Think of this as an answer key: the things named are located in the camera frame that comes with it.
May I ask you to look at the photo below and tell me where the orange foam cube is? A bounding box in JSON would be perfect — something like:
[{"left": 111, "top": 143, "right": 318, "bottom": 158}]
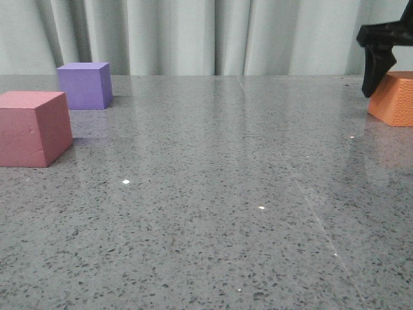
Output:
[{"left": 368, "top": 71, "right": 413, "bottom": 127}]

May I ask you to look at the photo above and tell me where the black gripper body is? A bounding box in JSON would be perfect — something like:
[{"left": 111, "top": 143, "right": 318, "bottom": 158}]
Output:
[{"left": 356, "top": 0, "right": 412, "bottom": 47}]

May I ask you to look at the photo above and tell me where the pale green curtain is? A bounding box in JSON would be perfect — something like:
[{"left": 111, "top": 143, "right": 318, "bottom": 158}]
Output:
[{"left": 1, "top": 1, "right": 406, "bottom": 76}]

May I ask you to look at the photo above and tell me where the pink foam cube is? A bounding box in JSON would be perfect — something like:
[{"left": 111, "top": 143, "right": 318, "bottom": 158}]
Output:
[{"left": 1, "top": 90, "right": 73, "bottom": 167}]

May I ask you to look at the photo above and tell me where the purple foam cube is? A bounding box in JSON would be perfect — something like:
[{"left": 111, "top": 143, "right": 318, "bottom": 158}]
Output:
[{"left": 57, "top": 62, "right": 113, "bottom": 110}]

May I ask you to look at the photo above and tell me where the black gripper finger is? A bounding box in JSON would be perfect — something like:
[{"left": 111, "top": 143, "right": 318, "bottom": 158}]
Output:
[{"left": 362, "top": 45, "right": 397, "bottom": 98}]

